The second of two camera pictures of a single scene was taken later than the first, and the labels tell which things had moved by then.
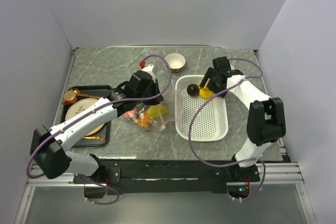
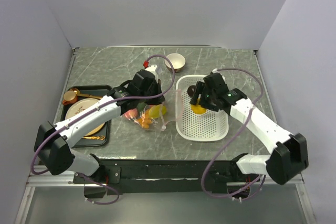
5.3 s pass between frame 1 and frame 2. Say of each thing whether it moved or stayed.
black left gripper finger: stayed
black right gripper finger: moved
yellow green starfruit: stayed
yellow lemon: moved
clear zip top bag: stayed
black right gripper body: moved
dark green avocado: stayed
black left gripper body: stayed
